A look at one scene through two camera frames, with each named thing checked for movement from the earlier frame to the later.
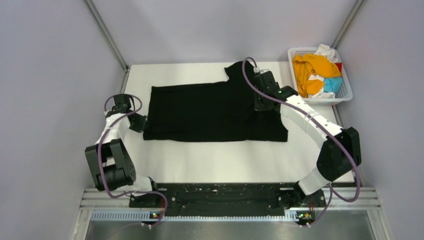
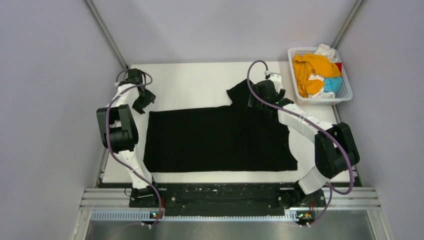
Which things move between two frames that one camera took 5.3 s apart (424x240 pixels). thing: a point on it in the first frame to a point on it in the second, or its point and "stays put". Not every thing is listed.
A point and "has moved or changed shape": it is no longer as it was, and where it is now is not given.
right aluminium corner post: x=347 y=23 stays put
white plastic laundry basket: x=345 y=92 stays put
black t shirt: x=224 y=111 has moved or changed shape
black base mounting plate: x=227 y=199 stays put
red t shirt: x=340 y=65 stays put
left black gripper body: x=138 y=124 to x=143 y=100
